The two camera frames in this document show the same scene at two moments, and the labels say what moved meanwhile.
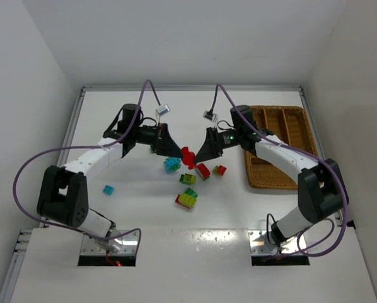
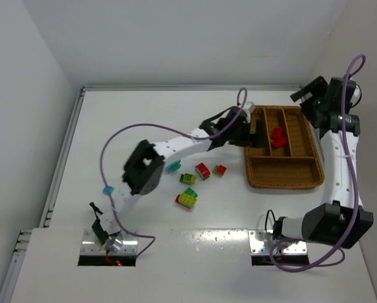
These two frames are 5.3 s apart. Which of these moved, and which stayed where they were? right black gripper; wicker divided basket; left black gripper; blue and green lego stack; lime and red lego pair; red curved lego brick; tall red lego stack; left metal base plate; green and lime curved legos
Moved: tall red lego stack; right black gripper; left black gripper
Stayed: green and lime curved legos; wicker divided basket; blue and green lego stack; red curved lego brick; left metal base plate; lime and red lego pair
